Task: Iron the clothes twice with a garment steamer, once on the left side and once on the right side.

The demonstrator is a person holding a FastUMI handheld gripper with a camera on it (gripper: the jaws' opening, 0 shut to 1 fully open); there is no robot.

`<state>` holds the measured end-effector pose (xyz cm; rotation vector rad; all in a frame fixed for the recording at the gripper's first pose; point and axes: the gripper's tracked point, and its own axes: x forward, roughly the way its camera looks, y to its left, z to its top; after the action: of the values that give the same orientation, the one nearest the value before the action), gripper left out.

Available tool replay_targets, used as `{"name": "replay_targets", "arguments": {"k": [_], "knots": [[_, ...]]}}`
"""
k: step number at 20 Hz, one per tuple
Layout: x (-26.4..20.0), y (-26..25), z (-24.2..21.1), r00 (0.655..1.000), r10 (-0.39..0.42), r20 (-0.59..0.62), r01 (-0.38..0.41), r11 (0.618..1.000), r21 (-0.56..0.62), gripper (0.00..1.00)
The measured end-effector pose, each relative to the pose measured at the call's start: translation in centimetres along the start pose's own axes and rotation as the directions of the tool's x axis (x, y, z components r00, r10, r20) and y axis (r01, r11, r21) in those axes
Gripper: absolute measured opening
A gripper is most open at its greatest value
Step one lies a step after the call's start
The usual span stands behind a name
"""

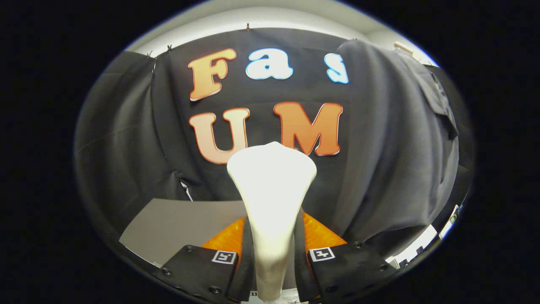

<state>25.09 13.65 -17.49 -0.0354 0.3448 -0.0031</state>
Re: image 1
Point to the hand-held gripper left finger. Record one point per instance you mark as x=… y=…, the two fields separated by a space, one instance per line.
x=246 y=266

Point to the white table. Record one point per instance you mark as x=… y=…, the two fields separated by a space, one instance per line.
x=415 y=249

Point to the row of black cloth clips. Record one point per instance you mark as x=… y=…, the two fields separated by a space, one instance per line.
x=169 y=48

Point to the grey drawer cabinet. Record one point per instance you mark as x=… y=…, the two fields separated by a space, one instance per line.
x=181 y=223

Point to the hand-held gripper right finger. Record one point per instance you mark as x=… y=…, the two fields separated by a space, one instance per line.
x=301 y=270

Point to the white garment steamer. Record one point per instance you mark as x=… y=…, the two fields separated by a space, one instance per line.
x=272 y=190

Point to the dark grey button shirt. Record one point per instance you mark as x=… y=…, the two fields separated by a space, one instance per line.
x=392 y=147

